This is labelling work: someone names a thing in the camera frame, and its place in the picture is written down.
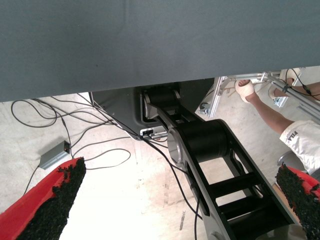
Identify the dark grey table cloth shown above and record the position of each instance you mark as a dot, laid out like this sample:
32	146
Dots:
150	37

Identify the white gloved person hand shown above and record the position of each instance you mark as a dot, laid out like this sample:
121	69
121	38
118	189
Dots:
273	92
246	90

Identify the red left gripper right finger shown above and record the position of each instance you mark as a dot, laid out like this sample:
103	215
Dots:
302	200

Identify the black robot torso frame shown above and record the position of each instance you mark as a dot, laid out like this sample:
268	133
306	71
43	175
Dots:
207	140

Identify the grey round stool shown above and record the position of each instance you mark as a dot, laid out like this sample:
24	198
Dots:
287	161

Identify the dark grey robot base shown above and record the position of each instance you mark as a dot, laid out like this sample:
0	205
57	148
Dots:
117	110

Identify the grey power supply box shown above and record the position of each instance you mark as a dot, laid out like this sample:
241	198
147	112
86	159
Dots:
53	156

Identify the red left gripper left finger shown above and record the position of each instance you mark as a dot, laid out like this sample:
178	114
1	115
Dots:
32	215

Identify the aluminium profile frame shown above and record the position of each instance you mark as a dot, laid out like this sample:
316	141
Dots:
217	92

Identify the bare person forearm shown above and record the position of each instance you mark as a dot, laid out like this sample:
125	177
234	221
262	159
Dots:
270	115
312	88

